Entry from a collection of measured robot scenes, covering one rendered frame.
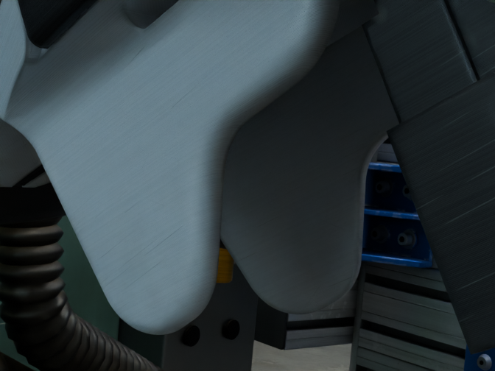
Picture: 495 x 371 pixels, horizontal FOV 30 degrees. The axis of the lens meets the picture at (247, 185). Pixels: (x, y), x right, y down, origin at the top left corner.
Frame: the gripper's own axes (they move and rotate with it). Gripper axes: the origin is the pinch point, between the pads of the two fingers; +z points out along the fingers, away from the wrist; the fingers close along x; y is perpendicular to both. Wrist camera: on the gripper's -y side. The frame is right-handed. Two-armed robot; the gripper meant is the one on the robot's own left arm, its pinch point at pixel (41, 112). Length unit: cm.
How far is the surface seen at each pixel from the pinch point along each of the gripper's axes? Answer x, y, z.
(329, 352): 247, -18, 169
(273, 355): 225, -22, 175
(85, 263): 22.0, -5.1, 24.4
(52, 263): 9.4, -1.0, 11.9
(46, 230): 9.0, -2.0, 11.3
